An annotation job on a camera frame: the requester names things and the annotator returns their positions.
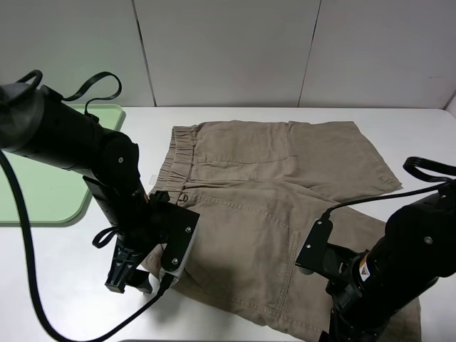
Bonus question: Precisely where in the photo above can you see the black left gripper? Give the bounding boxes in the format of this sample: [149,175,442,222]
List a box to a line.
[105,192,167,294]

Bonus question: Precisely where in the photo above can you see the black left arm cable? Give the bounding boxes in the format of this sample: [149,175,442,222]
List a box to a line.
[0,71,172,342]

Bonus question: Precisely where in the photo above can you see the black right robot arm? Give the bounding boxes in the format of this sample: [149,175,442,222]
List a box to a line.
[296,181,455,341]

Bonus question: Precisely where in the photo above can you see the khaki shorts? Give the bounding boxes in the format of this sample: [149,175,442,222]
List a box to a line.
[154,120,401,341]

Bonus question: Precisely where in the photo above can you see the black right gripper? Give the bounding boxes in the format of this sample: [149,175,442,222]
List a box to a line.
[326,279,392,341]

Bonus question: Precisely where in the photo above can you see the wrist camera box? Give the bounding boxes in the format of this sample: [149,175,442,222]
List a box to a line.
[295,214,357,282]
[158,203,200,286]

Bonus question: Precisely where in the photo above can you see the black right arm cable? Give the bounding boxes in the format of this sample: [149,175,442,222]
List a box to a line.
[322,156,456,224]

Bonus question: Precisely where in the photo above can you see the green plastic tray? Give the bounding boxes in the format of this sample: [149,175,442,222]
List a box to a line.
[0,103,126,227]

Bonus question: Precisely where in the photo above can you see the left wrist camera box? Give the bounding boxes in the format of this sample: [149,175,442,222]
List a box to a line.
[158,203,200,286]

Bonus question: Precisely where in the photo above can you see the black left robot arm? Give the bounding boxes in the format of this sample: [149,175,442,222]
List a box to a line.
[1,83,157,293]

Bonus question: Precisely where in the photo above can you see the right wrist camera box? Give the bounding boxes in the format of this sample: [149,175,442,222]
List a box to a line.
[295,214,357,282]

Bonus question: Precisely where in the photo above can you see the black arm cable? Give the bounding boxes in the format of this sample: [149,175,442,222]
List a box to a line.
[0,71,172,342]
[322,156,456,224]

